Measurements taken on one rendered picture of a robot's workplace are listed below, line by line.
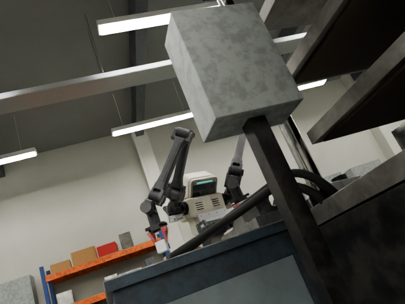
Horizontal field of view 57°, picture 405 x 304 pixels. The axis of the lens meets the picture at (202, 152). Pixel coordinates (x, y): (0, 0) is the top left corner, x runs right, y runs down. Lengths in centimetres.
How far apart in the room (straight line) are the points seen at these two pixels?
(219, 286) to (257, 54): 77
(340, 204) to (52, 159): 717
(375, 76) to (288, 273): 73
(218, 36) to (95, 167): 673
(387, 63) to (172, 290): 93
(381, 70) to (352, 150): 821
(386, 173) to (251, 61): 51
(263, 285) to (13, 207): 678
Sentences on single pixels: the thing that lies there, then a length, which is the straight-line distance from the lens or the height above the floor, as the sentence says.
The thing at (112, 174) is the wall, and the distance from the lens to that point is 773.
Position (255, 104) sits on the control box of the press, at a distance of 111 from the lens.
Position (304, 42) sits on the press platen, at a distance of 135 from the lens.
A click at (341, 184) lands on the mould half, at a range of 189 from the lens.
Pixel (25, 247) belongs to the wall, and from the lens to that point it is 760.
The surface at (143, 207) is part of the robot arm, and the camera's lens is 185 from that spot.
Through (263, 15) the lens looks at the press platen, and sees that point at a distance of 154.
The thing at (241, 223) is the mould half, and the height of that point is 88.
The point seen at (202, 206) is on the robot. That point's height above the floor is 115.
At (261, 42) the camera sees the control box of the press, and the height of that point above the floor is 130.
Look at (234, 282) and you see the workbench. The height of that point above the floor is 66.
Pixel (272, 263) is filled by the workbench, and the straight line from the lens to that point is 141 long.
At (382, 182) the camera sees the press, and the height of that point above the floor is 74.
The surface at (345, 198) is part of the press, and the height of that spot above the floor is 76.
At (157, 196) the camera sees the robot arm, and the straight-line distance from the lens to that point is 191.
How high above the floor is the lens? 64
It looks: 20 degrees up
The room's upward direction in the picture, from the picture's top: 22 degrees counter-clockwise
